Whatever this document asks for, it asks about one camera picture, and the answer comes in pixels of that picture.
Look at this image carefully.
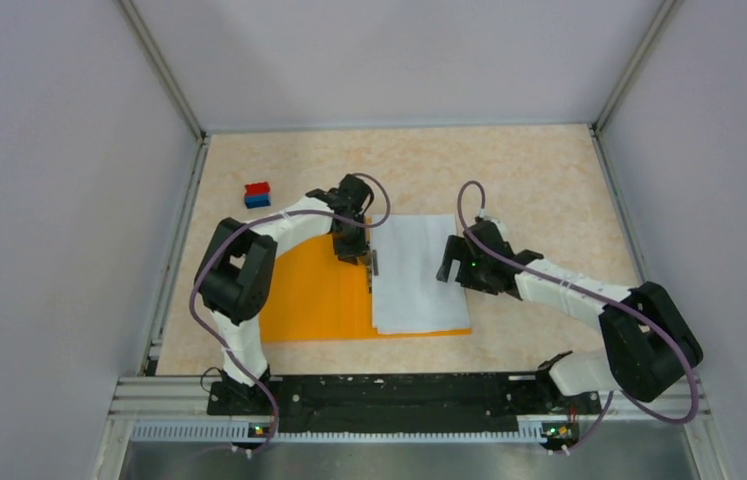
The white paper sheets stack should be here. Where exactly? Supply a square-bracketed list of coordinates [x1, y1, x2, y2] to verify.
[370, 214, 470, 336]

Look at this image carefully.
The orange clip file folder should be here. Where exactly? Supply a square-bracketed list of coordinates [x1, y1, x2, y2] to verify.
[259, 236, 453, 343]

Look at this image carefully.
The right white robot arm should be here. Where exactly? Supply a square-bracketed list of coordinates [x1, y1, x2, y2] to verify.
[436, 218, 704, 412]

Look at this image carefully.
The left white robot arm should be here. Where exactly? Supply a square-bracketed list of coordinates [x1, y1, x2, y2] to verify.
[189, 172, 388, 414]

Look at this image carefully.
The silver metal folder clip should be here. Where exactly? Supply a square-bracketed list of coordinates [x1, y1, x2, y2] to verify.
[364, 249, 379, 292]

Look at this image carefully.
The red and blue toy brick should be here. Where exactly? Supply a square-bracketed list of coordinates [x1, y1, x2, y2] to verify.
[243, 182, 271, 209]

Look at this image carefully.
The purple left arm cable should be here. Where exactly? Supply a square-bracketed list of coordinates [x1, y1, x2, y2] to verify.
[188, 173, 393, 458]

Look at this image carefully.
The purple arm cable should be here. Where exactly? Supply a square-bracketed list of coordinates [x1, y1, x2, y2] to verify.
[456, 180, 702, 455]
[188, 173, 393, 458]

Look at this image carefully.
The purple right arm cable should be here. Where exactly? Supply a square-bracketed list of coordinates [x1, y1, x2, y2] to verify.
[456, 180, 702, 455]

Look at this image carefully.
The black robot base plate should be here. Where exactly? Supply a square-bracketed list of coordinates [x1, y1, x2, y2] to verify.
[207, 372, 601, 434]

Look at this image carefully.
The white slotted cable duct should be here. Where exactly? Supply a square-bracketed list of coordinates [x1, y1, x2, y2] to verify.
[131, 420, 548, 444]

